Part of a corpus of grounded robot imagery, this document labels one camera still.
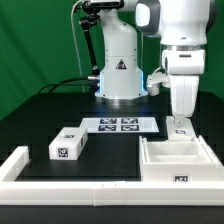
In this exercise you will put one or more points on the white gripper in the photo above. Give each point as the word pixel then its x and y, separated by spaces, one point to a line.
pixel 183 90

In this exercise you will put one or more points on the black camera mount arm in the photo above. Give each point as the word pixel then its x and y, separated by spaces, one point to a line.
pixel 92 8

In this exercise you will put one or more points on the white fiducial marker base plate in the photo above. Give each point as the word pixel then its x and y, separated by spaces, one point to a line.
pixel 120 125

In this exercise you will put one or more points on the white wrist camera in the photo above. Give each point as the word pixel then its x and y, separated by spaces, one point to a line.
pixel 155 80

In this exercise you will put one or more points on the white cabinet body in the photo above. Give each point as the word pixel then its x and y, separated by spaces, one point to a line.
pixel 170 161

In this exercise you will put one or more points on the small white cabinet top box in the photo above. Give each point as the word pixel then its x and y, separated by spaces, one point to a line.
pixel 68 144

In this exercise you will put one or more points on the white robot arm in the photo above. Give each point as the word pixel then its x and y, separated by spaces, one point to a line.
pixel 181 26

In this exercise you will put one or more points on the white U-shaped boundary frame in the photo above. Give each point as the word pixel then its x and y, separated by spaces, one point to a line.
pixel 13 192

